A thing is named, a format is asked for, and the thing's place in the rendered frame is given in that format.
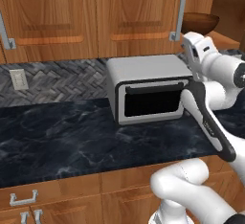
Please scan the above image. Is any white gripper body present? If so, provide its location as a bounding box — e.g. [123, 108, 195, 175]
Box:
[180, 31, 204, 82]

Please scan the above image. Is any wooden open shelf cabinet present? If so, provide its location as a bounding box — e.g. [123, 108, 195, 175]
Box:
[178, 0, 245, 52]

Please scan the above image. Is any wooden base cabinet door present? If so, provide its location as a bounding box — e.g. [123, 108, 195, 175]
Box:
[100, 185, 162, 224]
[0, 206, 32, 224]
[29, 194, 104, 224]

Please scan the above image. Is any dark brown wooden bowl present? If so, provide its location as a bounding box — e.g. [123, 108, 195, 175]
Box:
[181, 11, 221, 36]

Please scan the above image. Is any silver toaster oven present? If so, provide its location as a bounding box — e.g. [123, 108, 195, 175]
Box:
[105, 54, 194, 126]

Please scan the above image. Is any wooden drawer front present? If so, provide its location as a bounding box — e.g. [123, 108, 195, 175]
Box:
[100, 156, 226, 194]
[0, 173, 102, 212]

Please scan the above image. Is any grey wall cabinet handle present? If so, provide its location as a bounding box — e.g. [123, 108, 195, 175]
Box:
[168, 0, 189, 42]
[0, 0, 17, 51]

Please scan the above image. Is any black toaster oven handle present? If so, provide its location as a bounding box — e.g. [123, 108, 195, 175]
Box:
[124, 81, 186, 95]

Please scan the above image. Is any wooden wall cabinet door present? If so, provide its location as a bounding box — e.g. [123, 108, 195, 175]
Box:
[0, 0, 99, 65]
[95, 0, 189, 59]

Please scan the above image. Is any white wall outlet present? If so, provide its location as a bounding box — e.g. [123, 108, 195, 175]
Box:
[9, 68, 30, 91]

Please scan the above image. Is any grey drawer handle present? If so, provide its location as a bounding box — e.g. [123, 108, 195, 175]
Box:
[9, 189, 39, 208]

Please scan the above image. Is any grey base cabinet handle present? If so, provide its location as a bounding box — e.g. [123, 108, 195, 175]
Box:
[33, 209, 44, 224]
[19, 211, 31, 224]

